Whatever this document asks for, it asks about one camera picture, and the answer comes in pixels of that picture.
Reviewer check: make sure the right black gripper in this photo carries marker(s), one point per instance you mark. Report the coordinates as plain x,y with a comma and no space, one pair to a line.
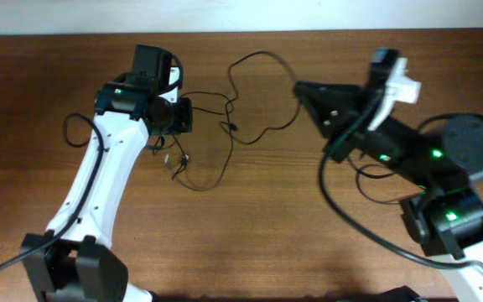
334,109

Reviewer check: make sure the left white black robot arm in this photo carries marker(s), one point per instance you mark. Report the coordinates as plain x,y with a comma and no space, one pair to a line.
73,259

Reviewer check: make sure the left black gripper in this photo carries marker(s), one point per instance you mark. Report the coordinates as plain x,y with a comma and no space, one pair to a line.
184,123

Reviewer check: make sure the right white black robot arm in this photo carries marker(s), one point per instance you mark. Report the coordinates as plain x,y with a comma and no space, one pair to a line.
445,218

